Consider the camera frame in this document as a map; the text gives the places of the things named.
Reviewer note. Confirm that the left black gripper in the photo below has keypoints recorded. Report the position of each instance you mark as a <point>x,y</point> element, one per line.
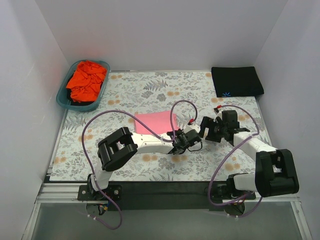
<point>179,144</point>

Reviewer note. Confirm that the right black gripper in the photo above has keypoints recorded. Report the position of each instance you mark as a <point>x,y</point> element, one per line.
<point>210,129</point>

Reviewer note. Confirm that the pink t shirt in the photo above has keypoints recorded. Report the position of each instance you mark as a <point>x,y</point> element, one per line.
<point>158,122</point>

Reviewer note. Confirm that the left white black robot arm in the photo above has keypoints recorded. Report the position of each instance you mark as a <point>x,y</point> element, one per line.
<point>117,149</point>

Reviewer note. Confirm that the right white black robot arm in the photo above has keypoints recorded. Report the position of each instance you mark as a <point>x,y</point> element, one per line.
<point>274,174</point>

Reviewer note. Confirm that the floral table mat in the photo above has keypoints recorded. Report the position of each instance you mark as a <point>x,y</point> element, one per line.
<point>188,94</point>

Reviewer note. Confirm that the folded black t shirt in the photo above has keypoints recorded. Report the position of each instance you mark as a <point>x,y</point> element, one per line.
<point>236,82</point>

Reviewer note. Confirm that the teal plastic basket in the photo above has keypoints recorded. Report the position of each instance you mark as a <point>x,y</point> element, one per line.
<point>63,95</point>

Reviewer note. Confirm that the orange t shirt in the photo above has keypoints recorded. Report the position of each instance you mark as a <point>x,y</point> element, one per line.
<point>86,82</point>

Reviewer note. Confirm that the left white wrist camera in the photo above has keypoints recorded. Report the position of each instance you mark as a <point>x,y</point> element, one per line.
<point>192,126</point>

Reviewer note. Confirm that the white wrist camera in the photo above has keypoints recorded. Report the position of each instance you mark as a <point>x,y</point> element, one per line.
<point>192,126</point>
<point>217,112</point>

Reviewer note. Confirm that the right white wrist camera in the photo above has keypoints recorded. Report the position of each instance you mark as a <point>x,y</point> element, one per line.
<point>217,112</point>

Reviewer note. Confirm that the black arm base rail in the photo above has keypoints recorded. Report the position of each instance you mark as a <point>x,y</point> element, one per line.
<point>161,195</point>

